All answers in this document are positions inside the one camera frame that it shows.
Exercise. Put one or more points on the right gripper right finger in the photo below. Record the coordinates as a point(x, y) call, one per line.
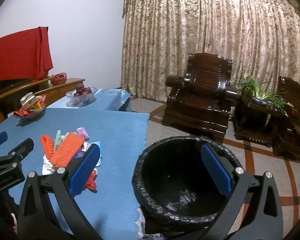
point(230, 182)

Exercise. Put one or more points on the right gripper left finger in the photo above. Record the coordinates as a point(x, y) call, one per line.
point(69, 182)

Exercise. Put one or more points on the red wrapper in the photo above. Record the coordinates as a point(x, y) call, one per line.
point(90, 184)

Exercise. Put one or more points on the white tissue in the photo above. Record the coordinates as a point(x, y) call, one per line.
point(48, 168)

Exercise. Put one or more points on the orange foam fruit net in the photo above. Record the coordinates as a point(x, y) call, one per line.
point(66, 150)

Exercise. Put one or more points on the black lined trash bin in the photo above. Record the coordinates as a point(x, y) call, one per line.
point(174, 188)

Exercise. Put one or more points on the glass snack dish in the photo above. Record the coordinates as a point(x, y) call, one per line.
point(28, 114)

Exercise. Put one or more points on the wooden sideboard cabinet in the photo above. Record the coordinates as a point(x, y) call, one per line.
point(10, 99)

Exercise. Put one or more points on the small cream carton box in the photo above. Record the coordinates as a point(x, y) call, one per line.
point(28, 100)

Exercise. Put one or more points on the red snack wrappers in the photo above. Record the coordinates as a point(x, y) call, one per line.
point(39, 103)

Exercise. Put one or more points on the dark wooden side table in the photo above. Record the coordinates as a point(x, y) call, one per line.
point(256, 123)

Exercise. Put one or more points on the glass fruit bowl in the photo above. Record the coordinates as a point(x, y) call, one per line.
point(83, 99)

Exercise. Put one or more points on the dark wooden armchair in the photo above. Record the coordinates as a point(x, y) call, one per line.
point(202, 99)
point(286, 142)

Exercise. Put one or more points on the blue tablecloth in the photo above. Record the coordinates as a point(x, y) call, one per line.
point(112, 209)

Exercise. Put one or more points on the dark red apple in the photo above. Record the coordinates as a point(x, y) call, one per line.
point(80, 88)

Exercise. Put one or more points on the potted green plant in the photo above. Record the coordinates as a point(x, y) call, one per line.
point(266, 98)

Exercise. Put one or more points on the red cloth cover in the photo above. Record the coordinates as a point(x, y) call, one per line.
point(25, 54)

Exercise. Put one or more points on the patterned beige curtain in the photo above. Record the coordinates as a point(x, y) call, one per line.
point(261, 37)

